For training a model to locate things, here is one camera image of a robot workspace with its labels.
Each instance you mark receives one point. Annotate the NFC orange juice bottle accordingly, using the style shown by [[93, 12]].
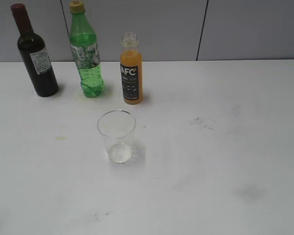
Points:
[[131, 69]]

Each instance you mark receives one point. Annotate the transparent plastic cup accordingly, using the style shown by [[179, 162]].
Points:
[[117, 128]]

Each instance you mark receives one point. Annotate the dark red wine bottle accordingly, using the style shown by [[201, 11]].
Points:
[[33, 51]]

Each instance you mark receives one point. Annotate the green plastic soda bottle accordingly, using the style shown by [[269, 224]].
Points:
[[84, 45]]

